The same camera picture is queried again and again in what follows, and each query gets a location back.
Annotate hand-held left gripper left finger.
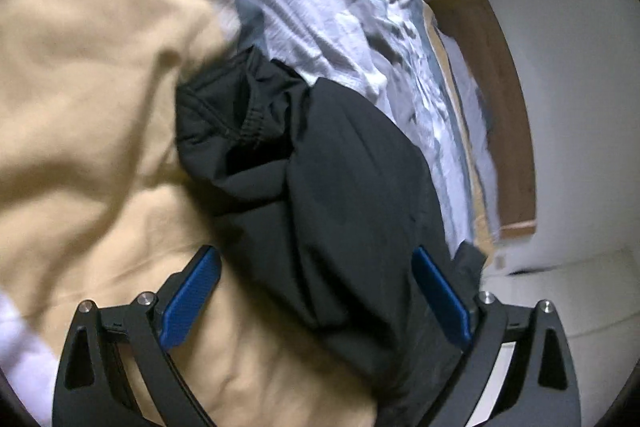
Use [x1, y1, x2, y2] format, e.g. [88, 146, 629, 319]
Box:
[52, 245, 223, 427]

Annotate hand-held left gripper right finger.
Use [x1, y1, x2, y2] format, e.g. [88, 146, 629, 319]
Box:
[410, 246, 583, 427]

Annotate black pants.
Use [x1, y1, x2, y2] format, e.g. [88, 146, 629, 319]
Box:
[175, 46, 486, 427]

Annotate white patterned bedsheet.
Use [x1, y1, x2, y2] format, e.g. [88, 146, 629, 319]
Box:
[0, 292, 58, 408]

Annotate light blue pillow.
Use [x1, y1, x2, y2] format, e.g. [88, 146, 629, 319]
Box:
[442, 34, 501, 233]

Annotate wooden headboard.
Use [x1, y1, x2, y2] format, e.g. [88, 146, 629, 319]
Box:
[427, 0, 538, 240]

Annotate tan blanket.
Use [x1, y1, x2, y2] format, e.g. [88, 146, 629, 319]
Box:
[0, 0, 381, 427]

